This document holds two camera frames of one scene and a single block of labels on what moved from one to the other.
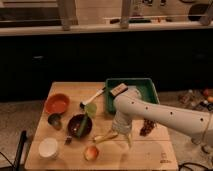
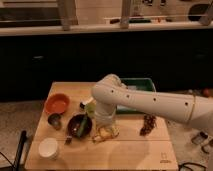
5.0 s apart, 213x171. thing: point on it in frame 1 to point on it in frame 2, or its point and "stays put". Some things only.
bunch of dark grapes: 147,126 stays put
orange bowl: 57,103 stays put
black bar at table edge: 20,149 stays put
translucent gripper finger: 110,134 to 98,135
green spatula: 89,109 stays put
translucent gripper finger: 129,139 to 114,130
